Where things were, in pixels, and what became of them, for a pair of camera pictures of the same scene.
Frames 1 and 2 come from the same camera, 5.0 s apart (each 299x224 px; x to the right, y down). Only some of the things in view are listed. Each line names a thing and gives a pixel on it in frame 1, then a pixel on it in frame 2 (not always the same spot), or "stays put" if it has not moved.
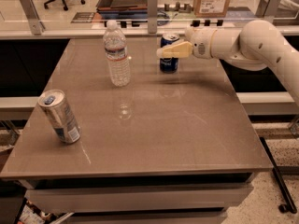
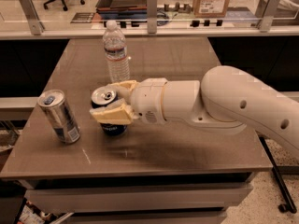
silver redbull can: x=61 y=116 stays put
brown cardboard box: x=212 y=1 stays put
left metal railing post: x=35 y=21 stays put
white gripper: x=202 y=44 -> x=147 y=99
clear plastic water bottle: x=115 y=43 stays put
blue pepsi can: x=167 y=65 -> x=102 y=96
